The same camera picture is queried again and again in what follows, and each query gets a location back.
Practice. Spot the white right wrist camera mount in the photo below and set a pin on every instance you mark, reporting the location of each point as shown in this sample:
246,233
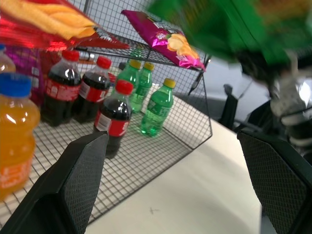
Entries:
290,97

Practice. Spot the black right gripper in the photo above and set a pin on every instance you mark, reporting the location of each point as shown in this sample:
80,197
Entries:
256,67

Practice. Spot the magenta potato chip bag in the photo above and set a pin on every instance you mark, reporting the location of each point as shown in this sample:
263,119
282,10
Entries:
161,31

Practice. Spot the orange juice bottle blue cap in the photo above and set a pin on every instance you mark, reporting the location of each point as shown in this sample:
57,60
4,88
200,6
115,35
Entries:
5,63
17,136

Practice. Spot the purple snack bag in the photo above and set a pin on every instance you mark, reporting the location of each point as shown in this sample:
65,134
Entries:
26,65

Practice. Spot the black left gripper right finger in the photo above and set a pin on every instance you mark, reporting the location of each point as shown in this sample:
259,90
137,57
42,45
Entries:
275,175

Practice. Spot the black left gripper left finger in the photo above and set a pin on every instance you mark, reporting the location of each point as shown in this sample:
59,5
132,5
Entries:
73,185

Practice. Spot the green soda bottle yellow cap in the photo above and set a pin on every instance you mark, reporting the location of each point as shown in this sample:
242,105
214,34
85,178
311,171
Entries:
129,75
158,107
143,85

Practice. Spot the cola bottle red cap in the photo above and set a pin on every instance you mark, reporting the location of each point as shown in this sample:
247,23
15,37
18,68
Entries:
114,117
61,95
93,90

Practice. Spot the black background stand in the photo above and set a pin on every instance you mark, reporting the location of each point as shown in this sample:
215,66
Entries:
229,107

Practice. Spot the green potato chip bag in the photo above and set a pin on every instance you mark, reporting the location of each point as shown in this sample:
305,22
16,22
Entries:
219,24

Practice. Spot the red potato chip bag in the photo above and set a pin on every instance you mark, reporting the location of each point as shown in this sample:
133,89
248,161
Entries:
36,22

